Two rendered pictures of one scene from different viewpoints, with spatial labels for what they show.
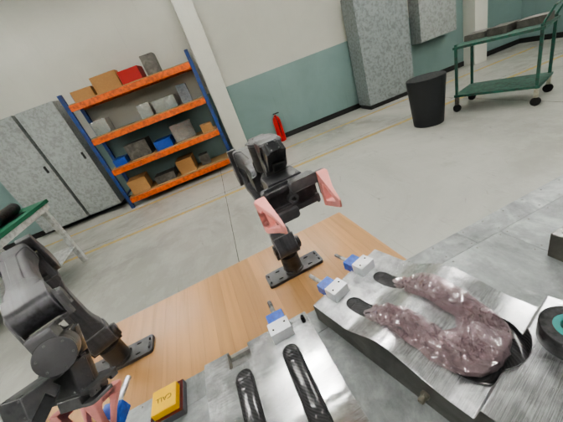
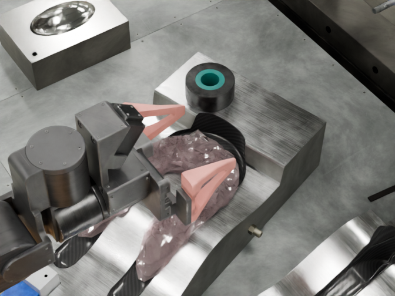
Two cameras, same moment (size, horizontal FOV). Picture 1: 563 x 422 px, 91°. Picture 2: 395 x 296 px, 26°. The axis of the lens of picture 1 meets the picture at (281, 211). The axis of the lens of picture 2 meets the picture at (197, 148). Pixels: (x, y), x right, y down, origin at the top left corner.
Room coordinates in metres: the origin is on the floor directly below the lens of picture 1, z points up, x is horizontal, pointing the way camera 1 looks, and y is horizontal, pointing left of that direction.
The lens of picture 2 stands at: (0.64, 0.52, 1.92)
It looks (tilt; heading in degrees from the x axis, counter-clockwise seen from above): 50 degrees down; 246
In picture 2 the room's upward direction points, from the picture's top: straight up
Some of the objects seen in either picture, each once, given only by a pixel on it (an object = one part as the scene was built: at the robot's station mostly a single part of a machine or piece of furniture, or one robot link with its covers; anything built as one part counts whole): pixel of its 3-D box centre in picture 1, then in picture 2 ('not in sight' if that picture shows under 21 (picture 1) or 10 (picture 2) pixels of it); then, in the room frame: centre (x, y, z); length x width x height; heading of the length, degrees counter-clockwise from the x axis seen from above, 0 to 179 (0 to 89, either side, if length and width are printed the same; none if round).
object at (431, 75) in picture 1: (426, 100); not in sight; (3.69, -2.39, 0.31); 0.48 x 0.48 x 0.62
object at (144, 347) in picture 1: (115, 352); not in sight; (0.64, 0.62, 0.84); 0.20 x 0.07 x 0.08; 101
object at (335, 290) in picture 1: (325, 285); not in sight; (0.58, -0.04, 0.85); 0.13 x 0.05 x 0.05; 27
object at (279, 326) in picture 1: (276, 318); not in sight; (0.49, 0.11, 0.89); 0.13 x 0.05 x 0.05; 10
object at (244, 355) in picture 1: (242, 360); not in sight; (0.43, 0.20, 0.87); 0.05 x 0.05 x 0.04; 10
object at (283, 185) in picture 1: (286, 192); (119, 181); (0.49, -0.02, 1.20); 0.10 x 0.07 x 0.07; 101
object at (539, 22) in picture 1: (503, 61); not in sight; (3.45, -3.28, 0.50); 0.98 x 0.55 x 1.01; 30
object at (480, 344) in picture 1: (431, 311); (164, 187); (0.36, -0.21, 0.90); 0.26 x 0.18 x 0.08; 27
